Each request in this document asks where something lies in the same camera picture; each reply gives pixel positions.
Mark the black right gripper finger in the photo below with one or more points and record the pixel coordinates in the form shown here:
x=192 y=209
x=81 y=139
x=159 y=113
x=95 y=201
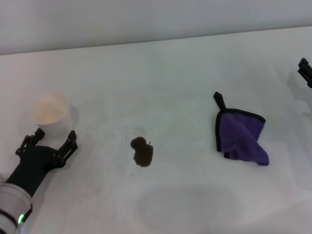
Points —
x=306 y=73

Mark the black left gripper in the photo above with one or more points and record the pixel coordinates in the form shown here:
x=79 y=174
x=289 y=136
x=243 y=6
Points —
x=31 y=168

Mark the white paper cup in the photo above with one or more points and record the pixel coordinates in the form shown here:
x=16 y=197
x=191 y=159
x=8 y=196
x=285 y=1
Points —
x=52 y=117

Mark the purple rag with black trim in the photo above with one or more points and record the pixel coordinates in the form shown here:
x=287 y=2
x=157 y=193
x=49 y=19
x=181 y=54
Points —
x=237 y=136

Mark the black water stain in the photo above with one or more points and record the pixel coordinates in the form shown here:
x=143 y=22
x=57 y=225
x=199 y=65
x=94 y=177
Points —
x=143 y=153

